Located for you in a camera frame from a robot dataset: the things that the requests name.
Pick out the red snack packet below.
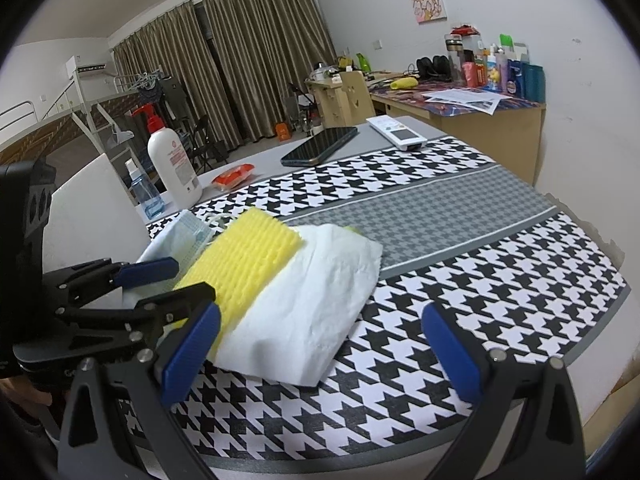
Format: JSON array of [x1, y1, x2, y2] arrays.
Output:
[[212, 164, 255, 192]]

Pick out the white lotion pump bottle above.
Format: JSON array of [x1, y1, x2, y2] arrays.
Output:
[[131, 104, 203, 210]]

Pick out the black folding chair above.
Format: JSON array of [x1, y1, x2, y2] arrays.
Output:
[[188, 115, 228, 172]]

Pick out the black bag on desk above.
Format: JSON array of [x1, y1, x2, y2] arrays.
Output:
[[416, 55, 452, 82]]

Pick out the white styrofoam box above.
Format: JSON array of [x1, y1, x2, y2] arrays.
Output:
[[42, 154, 150, 309]]

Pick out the yellow object on desk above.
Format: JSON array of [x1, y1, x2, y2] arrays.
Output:
[[390, 76, 420, 91]]

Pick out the yellow foam net sleeve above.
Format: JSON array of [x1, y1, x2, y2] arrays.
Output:
[[174, 207, 304, 361]]

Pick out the houndstooth table mat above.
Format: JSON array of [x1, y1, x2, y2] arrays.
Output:
[[174, 136, 631, 472]]

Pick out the white air conditioner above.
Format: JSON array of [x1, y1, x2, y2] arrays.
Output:
[[65, 55, 114, 79]]

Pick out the white paper tissue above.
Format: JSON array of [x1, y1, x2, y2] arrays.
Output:
[[213, 224, 383, 387]]

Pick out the blue face mask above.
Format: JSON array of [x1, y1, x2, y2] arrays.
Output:
[[122, 210, 234, 308]]

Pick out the white remote control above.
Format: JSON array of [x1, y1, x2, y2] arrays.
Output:
[[367, 115, 427, 152]]

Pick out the orange box on floor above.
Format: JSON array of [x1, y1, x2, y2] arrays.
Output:
[[274, 122, 292, 142]]

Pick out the metal bunk bed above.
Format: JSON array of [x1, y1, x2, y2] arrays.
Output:
[[1, 68, 165, 165]]

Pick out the wooden desk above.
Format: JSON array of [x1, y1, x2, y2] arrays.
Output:
[[306, 70, 546, 184]]

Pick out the white papers on desk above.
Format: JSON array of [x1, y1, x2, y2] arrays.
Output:
[[422, 89, 509, 115]]

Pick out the smiley wooden chair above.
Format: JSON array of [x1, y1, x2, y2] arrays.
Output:
[[341, 70, 375, 126]]

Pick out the brown curtains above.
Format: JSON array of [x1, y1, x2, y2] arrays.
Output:
[[113, 0, 336, 150]]

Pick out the black smartphone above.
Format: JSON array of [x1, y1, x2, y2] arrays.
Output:
[[280, 127, 358, 168]]

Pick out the hanging dark clothes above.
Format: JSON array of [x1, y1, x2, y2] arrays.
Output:
[[138, 76, 189, 118]]

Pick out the toiletry bottles group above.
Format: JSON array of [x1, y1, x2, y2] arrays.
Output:
[[444, 25, 546, 103]]

